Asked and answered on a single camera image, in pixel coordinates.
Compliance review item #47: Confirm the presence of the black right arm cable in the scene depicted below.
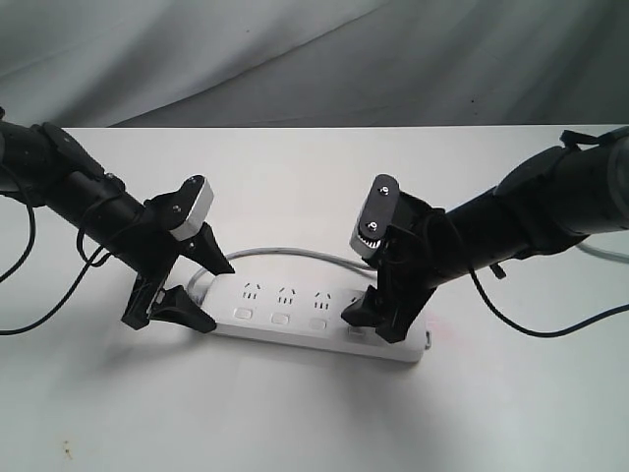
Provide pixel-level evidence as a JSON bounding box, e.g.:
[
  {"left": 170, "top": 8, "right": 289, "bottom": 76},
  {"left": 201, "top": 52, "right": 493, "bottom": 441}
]
[{"left": 469, "top": 235, "right": 629, "bottom": 338}]

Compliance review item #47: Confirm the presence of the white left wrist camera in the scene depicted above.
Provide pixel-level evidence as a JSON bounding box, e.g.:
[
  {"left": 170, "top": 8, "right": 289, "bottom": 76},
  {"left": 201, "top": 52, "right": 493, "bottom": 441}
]
[{"left": 164, "top": 175, "right": 214, "bottom": 241}]

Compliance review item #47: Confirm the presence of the grey backdrop cloth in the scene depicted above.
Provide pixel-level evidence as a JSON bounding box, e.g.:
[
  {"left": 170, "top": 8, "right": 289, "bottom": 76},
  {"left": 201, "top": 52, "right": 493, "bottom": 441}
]
[{"left": 1, "top": 1, "right": 628, "bottom": 128}]

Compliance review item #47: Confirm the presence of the grey power cable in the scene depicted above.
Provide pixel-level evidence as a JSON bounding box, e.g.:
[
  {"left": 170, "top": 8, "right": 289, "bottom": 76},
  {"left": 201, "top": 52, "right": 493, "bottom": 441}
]
[{"left": 185, "top": 235, "right": 629, "bottom": 302}]

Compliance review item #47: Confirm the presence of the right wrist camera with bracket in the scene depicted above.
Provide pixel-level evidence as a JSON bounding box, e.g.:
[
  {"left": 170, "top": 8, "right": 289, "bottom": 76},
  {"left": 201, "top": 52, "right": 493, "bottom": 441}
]
[{"left": 350, "top": 174, "right": 432, "bottom": 261}]

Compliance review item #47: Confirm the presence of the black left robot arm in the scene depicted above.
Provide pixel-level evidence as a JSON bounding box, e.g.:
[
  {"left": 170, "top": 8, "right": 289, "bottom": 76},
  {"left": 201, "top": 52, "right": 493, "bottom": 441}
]
[{"left": 1, "top": 121, "right": 234, "bottom": 333}]

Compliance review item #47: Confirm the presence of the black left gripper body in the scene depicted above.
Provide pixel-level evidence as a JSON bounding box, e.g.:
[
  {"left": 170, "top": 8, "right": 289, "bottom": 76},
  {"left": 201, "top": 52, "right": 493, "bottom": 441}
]
[{"left": 105, "top": 194, "right": 184, "bottom": 328}]

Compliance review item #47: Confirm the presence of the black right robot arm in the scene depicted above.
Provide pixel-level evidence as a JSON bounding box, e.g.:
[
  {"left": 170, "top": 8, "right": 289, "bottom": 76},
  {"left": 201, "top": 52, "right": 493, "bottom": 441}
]
[{"left": 341, "top": 128, "right": 628, "bottom": 343}]

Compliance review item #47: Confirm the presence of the white five-outlet power strip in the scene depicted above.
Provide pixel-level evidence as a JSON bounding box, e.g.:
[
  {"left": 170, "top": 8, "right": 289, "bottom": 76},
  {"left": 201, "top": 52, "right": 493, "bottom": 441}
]
[{"left": 201, "top": 274, "right": 431, "bottom": 364}]

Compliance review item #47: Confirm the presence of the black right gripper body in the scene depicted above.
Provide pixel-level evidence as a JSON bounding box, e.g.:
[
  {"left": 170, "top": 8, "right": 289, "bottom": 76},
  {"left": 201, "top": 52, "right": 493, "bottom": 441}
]
[{"left": 377, "top": 206, "right": 469, "bottom": 320}]

